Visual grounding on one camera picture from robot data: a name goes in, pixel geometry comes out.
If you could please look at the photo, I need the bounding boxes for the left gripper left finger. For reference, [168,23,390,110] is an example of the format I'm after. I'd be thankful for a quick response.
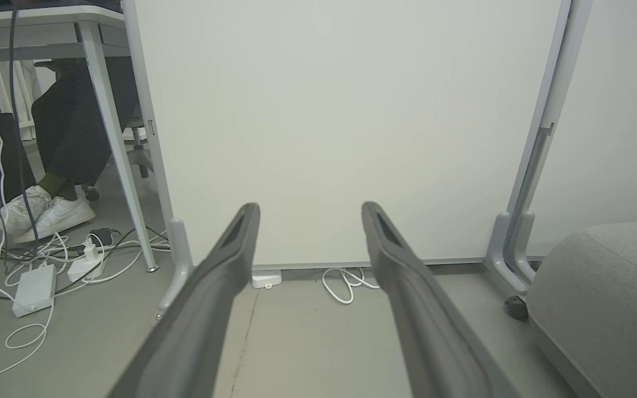
[107,202,262,398]

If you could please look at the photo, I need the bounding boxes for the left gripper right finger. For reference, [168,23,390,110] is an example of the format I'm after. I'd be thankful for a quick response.
[361,202,520,398]

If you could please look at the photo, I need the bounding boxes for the grey partition foot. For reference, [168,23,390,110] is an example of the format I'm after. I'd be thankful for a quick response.
[484,212,529,296]
[512,213,540,285]
[155,217,195,322]

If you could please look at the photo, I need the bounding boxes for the black caster wheel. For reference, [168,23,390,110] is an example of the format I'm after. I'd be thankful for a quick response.
[504,295,529,322]

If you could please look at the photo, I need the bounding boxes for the white power strip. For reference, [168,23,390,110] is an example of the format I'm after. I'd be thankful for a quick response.
[67,252,106,282]
[251,269,283,290]

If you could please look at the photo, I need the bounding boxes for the large white power brick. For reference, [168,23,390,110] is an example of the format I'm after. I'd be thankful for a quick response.
[12,264,58,318]

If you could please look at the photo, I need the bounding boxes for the white sneaker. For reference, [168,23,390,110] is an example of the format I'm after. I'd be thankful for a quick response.
[13,196,97,244]
[0,185,53,235]

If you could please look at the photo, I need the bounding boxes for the grey fabric sofa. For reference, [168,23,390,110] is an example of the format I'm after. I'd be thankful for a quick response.
[526,221,637,398]

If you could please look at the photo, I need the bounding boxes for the grey office chair base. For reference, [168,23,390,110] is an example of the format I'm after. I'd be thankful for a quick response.
[83,119,156,202]

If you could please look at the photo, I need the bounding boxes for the grey slanted table leg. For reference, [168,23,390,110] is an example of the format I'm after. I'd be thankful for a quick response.
[78,21,160,273]

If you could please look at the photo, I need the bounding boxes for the person leg dark trousers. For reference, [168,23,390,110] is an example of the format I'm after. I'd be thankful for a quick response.
[31,58,142,201]

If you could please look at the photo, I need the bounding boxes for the wide white partition panel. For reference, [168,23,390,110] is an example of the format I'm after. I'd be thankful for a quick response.
[122,0,593,271]

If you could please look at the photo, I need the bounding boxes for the narrow white partition panel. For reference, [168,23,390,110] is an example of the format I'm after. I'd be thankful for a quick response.
[529,0,637,258]

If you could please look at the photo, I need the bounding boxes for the grey table top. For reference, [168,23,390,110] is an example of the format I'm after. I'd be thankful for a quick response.
[0,0,131,64]

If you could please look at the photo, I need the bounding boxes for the white floor cable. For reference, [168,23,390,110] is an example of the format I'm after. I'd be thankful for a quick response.
[0,298,56,380]
[20,232,173,285]

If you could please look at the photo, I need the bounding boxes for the white coiled cable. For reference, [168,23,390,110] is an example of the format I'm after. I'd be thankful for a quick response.
[321,267,380,306]

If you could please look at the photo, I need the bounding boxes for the grey hanging cable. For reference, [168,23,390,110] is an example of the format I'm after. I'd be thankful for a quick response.
[9,0,40,244]

